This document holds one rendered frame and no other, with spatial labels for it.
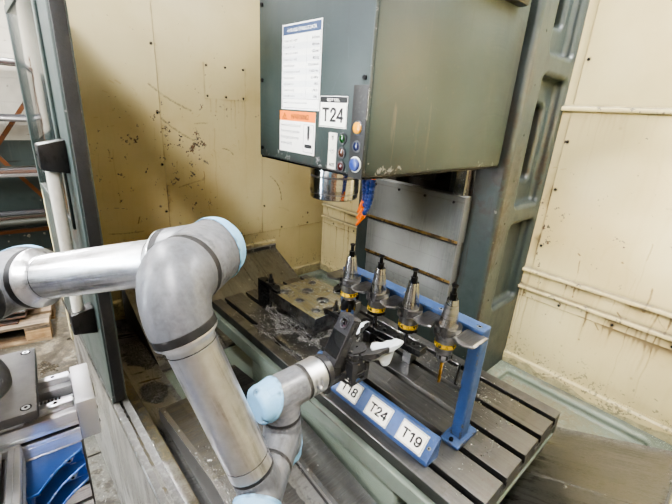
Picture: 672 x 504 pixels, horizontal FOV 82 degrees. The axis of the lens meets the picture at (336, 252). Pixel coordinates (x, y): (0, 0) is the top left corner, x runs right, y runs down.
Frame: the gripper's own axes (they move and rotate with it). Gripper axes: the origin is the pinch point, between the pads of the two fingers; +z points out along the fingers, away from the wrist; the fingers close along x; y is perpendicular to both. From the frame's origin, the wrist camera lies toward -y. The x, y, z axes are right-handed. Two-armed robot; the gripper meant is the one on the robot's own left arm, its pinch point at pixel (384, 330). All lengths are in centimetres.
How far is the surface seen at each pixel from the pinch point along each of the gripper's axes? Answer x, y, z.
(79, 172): -61, -32, -46
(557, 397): 19, 62, 96
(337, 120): -20, -46, 1
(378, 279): -10.3, -7.0, 8.6
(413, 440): 11.7, 25.8, 0.7
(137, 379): -90, 53, -36
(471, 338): 16.8, -2.1, 10.3
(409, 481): 15.2, 32.1, -4.4
